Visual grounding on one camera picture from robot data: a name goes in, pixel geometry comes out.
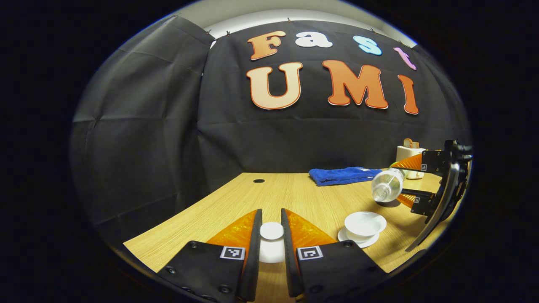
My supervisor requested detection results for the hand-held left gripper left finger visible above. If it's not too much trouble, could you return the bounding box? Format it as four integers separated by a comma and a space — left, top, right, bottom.
157, 209, 264, 303

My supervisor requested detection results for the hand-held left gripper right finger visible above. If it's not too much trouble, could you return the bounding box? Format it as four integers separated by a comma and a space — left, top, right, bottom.
281, 208, 388, 300

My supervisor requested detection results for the clear plastic water bottle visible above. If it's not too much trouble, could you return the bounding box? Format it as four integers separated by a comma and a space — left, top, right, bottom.
371, 162, 407, 203

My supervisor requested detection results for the white teacup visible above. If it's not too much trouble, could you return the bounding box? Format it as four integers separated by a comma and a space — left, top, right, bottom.
344, 211, 387, 242

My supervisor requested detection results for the white toaster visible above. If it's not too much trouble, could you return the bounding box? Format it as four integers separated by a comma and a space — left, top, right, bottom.
396, 146, 427, 180

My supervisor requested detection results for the white saucer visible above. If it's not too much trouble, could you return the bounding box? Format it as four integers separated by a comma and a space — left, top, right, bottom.
337, 227, 380, 248

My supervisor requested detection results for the blue folded towel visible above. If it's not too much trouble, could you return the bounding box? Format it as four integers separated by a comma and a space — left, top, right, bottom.
309, 167, 382, 186

